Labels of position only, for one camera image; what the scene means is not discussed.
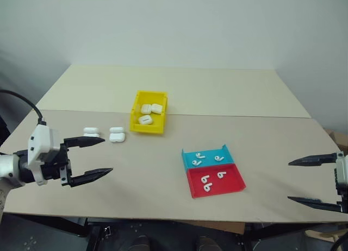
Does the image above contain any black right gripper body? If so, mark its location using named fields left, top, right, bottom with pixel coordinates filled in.
left=334, top=167, right=348, bottom=206

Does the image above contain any yellow plastic bin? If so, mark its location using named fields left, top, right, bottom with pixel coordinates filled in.
left=129, top=90, right=169, bottom=135

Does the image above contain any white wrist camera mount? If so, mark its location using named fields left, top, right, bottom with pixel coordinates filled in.
left=335, top=150, right=348, bottom=186
left=27, top=124, right=65, bottom=186

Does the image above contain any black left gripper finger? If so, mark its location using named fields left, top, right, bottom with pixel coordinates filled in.
left=68, top=167, right=114, bottom=188
left=63, top=136, right=107, bottom=150

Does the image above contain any red plastic tray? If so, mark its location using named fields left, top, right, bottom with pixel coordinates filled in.
left=185, top=164, right=247, bottom=199

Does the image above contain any dark rounded shape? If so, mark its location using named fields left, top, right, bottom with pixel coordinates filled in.
left=127, top=235, right=151, bottom=251
left=195, top=235, right=219, bottom=251

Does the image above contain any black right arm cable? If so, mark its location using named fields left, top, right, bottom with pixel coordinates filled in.
left=330, top=234, right=348, bottom=251

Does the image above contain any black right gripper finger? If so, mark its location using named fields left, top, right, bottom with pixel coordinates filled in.
left=288, top=152, right=339, bottom=167
left=287, top=196, right=342, bottom=212

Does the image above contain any blue plastic tray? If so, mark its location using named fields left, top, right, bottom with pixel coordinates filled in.
left=181, top=143, right=235, bottom=172

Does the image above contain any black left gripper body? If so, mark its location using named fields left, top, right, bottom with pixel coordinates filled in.
left=40, top=143, right=74, bottom=188

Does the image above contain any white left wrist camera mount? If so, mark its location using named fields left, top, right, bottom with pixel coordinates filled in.
left=27, top=124, right=65, bottom=186

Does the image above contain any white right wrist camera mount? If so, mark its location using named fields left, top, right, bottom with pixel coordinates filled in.
left=335, top=150, right=348, bottom=186

